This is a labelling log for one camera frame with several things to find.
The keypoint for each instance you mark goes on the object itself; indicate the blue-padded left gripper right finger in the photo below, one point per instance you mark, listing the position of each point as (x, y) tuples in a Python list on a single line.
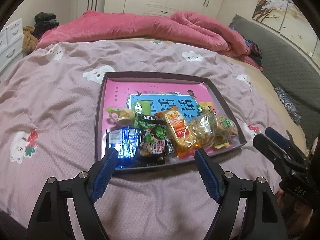
[(211, 174)]

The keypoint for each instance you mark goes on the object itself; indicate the green torn snack wrapper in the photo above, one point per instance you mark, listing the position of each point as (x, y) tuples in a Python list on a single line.
[(121, 117)]

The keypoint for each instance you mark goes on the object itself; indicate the yellow cake snack packet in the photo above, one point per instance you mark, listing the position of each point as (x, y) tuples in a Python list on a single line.
[(207, 108)]

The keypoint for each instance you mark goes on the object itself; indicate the pink book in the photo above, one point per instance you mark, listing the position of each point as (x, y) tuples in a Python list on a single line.
[(162, 94)]

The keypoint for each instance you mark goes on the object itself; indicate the grey padded headboard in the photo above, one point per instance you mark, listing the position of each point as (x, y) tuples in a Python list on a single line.
[(288, 69)]

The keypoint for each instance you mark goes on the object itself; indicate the right hand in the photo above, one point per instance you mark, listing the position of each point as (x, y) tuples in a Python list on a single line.
[(300, 219)]

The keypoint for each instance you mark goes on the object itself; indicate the white drawer cabinet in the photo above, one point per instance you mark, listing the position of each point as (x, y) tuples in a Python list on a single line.
[(11, 45)]

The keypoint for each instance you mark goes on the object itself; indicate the clear bag of cookies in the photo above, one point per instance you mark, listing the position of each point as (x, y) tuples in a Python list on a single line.
[(205, 130)]

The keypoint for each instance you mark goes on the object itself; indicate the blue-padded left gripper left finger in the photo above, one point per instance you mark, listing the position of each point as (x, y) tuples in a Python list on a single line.
[(101, 173)]

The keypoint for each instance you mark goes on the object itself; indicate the pink quilt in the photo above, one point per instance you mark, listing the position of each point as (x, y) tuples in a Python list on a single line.
[(183, 26)]

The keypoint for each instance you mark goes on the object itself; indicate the dark shallow box tray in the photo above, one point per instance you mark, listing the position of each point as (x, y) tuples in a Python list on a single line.
[(220, 147)]

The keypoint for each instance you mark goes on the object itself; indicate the brown plush item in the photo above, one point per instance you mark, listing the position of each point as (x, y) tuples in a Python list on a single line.
[(29, 40)]

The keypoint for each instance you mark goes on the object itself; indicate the green pea snack packet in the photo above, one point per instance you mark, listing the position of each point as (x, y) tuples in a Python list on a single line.
[(152, 144)]

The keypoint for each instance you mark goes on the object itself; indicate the black Snickers bar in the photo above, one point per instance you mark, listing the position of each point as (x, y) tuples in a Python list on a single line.
[(169, 149)]

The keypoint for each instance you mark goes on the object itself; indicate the dark clothes pile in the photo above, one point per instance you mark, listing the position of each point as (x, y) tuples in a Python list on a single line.
[(44, 22)]

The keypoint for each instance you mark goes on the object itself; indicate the blue biscuit packet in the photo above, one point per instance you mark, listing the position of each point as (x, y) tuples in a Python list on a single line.
[(125, 141)]

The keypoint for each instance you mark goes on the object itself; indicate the small green-label round snack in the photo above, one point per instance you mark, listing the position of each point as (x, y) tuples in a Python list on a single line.
[(225, 127)]

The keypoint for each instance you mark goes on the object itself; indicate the pink patterned bedsheet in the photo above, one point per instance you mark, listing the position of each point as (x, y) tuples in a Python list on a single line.
[(48, 109)]

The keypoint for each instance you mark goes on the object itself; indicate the orange rice cracker packet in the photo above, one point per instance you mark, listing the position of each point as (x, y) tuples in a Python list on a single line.
[(183, 138)]

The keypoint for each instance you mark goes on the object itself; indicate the wall painting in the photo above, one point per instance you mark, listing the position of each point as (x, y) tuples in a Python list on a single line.
[(284, 17)]

